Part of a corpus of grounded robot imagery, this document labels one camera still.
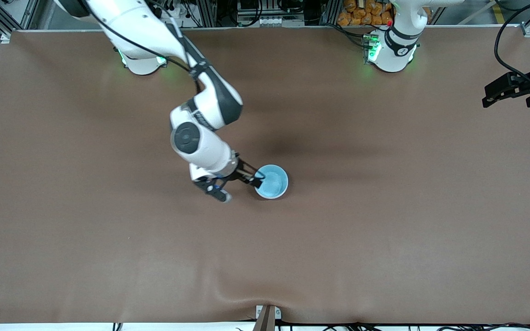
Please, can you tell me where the light blue plastic bowl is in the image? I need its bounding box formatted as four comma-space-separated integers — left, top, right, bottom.
254, 164, 289, 200

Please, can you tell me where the brown table cover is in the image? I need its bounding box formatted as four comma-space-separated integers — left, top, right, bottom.
0, 27, 530, 325

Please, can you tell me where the white terminal block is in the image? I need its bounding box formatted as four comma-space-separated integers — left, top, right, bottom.
258, 16, 305, 26

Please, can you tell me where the orange packets pile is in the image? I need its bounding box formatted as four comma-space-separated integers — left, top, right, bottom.
337, 0, 393, 26

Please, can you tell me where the white power strip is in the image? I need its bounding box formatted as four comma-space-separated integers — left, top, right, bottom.
161, 0, 193, 20

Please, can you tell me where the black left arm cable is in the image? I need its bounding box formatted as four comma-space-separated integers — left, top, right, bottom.
494, 0, 530, 86

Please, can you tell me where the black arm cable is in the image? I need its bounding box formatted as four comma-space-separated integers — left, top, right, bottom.
494, 0, 530, 86
86, 0, 210, 95

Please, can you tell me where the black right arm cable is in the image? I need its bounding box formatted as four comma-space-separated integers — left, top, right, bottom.
86, 0, 210, 95

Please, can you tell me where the metal table edge bracket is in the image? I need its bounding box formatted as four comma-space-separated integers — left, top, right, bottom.
255, 305, 282, 331

